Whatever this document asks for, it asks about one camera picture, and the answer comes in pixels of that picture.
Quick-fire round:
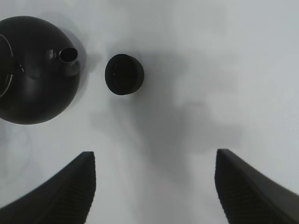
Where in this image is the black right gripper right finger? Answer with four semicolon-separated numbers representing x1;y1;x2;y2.
214;149;299;224

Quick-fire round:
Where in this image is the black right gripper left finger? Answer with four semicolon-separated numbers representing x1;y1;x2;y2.
0;152;96;224

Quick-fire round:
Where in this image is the black round teapot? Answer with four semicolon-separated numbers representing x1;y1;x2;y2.
0;16;80;125

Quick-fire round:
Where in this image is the small black teacup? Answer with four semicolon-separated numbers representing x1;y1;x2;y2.
105;54;145;95

